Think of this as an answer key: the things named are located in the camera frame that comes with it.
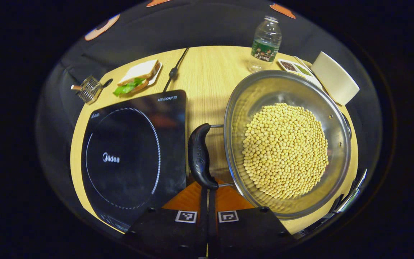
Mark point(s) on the pile of soybeans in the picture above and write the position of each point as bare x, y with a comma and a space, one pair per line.
286, 151

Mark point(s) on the white divided bean plate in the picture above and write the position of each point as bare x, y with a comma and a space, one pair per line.
289, 66

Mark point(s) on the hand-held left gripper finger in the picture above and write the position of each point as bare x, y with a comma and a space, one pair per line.
211, 223
203, 219

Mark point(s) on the white toaster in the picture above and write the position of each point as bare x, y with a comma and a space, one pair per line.
334, 79

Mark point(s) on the clear plastic water bottle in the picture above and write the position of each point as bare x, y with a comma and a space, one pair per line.
264, 50

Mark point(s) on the lettuce sandwich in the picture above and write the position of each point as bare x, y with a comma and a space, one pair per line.
137, 77

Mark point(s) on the black induction cooktop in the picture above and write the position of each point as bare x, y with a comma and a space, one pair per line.
131, 136

